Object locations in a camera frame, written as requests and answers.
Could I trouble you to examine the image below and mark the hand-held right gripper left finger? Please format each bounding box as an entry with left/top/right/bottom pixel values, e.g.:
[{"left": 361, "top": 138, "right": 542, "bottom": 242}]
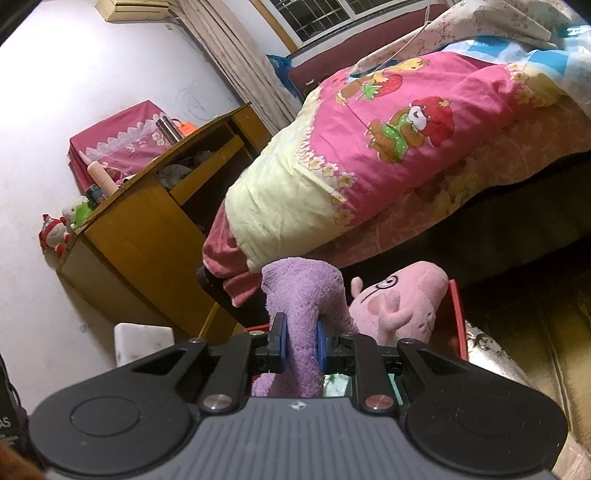
[{"left": 115, "top": 313, "right": 290, "bottom": 412}]

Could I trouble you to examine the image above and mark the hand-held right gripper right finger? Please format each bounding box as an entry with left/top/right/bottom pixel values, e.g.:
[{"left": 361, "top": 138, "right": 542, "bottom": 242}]
[{"left": 316, "top": 320, "right": 486, "bottom": 414}]

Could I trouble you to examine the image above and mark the purple fluffy cloth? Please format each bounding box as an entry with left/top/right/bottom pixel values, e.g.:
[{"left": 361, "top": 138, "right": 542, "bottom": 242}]
[{"left": 252, "top": 258, "right": 361, "bottom": 398}]

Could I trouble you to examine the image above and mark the pink plush pig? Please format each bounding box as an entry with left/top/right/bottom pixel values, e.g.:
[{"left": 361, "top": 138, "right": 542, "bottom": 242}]
[{"left": 348, "top": 261, "right": 450, "bottom": 344}]

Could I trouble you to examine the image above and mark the white sponge block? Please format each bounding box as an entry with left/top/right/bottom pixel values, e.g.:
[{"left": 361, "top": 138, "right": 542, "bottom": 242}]
[{"left": 114, "top": 323, "right": 175, "bottom": 367}]

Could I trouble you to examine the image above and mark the red cardboard box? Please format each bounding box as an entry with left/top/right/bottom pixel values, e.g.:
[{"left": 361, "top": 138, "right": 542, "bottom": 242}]
[{"left": 242, "top": 279, "right": 469, "bottom": 361}]

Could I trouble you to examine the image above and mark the wooden desk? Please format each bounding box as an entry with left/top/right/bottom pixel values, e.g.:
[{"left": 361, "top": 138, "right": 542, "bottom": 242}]
[{"left": 56, "top": 102, "right": 273, "bottom": 340}]

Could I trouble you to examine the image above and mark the red and white plush doll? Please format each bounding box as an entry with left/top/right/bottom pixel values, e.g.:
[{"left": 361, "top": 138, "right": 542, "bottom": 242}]
[{"left": 39, "top": 213, "right": 72, "bottom": 257}]

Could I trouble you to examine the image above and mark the pink cartoon quilt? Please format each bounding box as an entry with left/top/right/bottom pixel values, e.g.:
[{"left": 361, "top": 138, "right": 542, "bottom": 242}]
[{"left": 203, "top": 46, "right": 591, "bottom": 308}]

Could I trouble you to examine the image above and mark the pink floral quilt bed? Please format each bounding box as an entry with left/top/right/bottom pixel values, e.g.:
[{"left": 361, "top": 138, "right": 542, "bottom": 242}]
[{"left": 196, "top": 0, "right": 591, "bottom": 328}]

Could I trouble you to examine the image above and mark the grey cloth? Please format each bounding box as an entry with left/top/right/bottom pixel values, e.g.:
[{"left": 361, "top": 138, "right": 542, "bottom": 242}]
[{"left": 159, "top": 154, "right": 211, "bottom": 188}]

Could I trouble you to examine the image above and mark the white plush toy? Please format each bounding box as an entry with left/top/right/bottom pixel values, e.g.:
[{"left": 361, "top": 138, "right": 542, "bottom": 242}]
[{"left": 62, "top": 203, "right": 86, "bottom": 232}]

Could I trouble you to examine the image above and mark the pink floral bed sheet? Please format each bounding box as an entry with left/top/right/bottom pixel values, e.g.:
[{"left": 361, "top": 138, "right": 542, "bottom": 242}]
[{"left": 323, "top": 99, "right": 591, "bottom": 268}]

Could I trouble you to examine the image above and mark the steel thermos flask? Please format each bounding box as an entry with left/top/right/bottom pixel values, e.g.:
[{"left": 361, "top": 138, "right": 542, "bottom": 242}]
[{"left": 154, "top": 117, "right": 182, "bottom": 145}]

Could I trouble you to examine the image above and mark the pink cloth covered box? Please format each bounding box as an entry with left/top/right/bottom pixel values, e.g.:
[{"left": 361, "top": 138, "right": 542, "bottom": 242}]
[{"left": 68, "top": 99, "right": 172, "bottom": 192}]

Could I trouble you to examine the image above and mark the blue bag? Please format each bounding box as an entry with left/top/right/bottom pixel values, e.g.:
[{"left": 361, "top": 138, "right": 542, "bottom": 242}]
[{"left": 267, "top": 54, "right": 296, "bottom": 86}]

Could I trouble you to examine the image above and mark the beige curtain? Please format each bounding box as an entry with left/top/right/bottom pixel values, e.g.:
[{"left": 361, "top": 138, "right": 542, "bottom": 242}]
[{"left": 168, "top": 0, "right": 305, "bottom": 139}]

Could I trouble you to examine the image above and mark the barred window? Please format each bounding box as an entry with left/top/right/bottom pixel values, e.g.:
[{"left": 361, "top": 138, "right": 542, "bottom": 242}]
[{"left": 252, "top": 0, "right": 458, "bottom": 51}]

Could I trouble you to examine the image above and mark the air conditioner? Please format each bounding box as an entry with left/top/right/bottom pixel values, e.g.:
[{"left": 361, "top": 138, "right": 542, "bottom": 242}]
[{"left": 96, "top": 0, "right": 171, "bottom": 23}]

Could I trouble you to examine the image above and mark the blue and white patterned blanket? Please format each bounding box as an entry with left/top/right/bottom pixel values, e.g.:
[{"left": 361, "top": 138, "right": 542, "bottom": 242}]
[{"left": 416, "top": 0, "right": 591, "bottom": 97}]

